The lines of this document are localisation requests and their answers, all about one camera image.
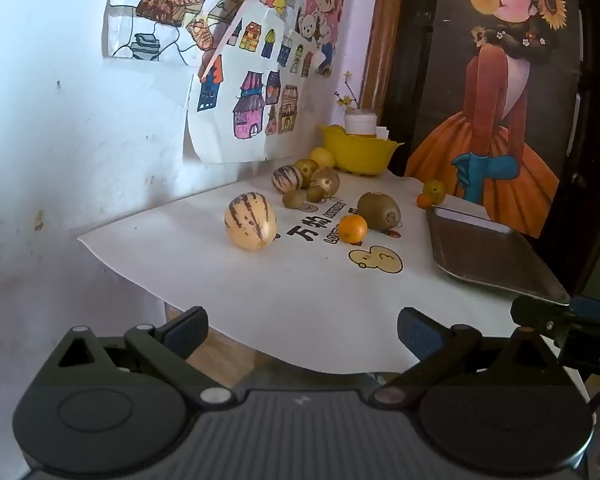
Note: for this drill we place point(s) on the yellow plastic bowl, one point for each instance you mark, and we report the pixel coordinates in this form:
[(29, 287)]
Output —
[(360, 157)]

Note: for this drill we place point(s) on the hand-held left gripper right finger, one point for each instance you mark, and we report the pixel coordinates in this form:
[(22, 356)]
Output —
[(422, 335)]

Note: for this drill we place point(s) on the medium orange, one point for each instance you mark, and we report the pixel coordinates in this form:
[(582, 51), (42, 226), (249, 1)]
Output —
[(353, 229)]

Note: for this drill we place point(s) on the metal tray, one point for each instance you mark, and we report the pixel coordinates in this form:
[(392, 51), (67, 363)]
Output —
[(485, 255)]

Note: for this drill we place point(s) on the medium brown kiwi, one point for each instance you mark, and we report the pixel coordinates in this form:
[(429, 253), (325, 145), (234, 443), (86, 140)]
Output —
[(327, 178)]

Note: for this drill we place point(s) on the white folded tissue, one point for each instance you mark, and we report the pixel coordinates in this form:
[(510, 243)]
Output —
[(383, 132)]

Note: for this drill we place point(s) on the brown wooden door frame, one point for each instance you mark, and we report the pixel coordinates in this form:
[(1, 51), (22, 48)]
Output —
[(380, 35)]

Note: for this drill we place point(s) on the small brown kiwi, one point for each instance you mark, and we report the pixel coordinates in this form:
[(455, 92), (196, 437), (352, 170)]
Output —
[(315, 194), (295, 199)]

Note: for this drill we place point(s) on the coloured houses drawing sheet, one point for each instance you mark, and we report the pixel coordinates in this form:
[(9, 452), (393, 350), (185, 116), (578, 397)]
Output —
[(220, 130)]

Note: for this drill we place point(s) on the large brown kiwi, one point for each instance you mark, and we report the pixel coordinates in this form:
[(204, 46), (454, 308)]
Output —
[(377, 210)]

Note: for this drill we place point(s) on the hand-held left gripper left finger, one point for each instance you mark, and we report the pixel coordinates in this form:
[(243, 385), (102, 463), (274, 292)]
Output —
[(187, 334)]

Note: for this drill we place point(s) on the olive green pear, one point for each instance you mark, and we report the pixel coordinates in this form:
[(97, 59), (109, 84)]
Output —
[(307, 167)]

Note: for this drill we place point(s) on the colourful figures drawing sheet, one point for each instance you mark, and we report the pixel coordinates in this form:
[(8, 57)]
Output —
[(170, 0)]

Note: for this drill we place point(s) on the small striped pepino melon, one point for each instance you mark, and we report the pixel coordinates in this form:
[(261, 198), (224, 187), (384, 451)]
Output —
[(286, 180)]

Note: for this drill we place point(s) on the small orange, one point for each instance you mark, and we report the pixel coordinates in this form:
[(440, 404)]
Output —
[(423, 201)]

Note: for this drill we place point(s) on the green tangerine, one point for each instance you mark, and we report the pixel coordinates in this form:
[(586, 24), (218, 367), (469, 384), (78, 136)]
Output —
[(435, 191)]

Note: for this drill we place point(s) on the large striped pepino melon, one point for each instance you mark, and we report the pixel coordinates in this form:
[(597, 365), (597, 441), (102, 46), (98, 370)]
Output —
[(250, 222)]

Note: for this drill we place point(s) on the yellow lemon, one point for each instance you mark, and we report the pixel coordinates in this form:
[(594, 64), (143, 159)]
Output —
[(324, 156)]

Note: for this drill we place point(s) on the white printed table cover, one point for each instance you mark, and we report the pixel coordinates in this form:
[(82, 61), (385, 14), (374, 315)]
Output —
[(290, 300)]

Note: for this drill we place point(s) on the wall poster of dancing figure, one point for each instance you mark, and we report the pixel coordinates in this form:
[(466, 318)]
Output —
[(485, 110)]

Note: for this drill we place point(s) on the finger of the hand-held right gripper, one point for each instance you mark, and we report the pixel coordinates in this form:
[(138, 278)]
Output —
[(537, 315), (596, 308)]

